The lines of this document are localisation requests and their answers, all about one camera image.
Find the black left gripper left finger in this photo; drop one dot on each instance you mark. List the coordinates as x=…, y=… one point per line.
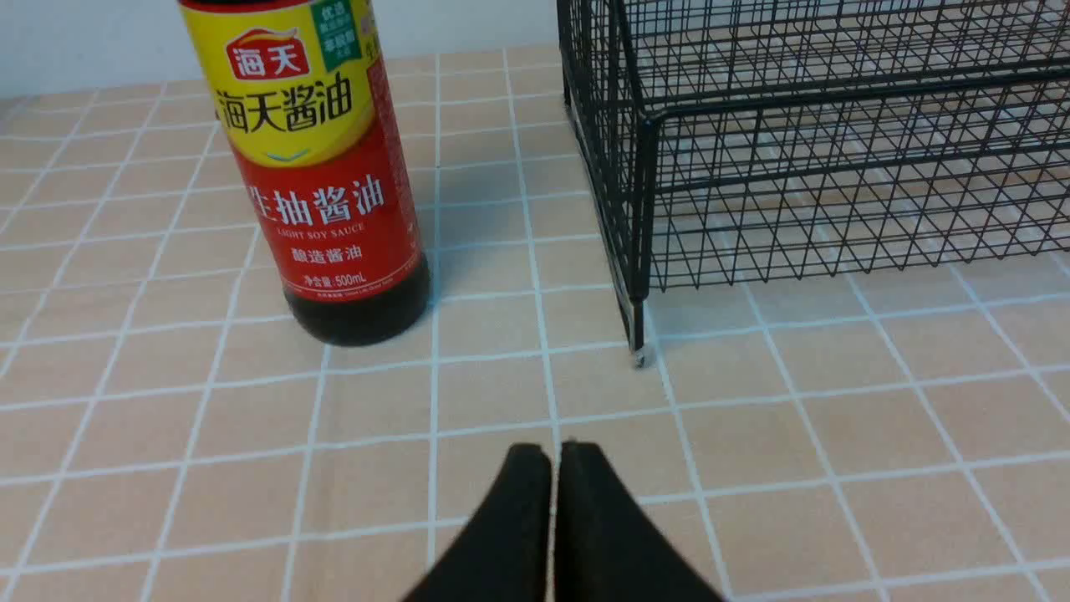
x=502, y=552

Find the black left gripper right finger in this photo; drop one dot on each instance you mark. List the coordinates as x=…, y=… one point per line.
x=606, y=549

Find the light soy sauce bottle red label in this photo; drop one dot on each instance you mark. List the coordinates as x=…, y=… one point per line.
x=302, y=94

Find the black wire mesh rack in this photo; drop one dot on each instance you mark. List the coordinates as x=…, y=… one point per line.
x=732, y=142

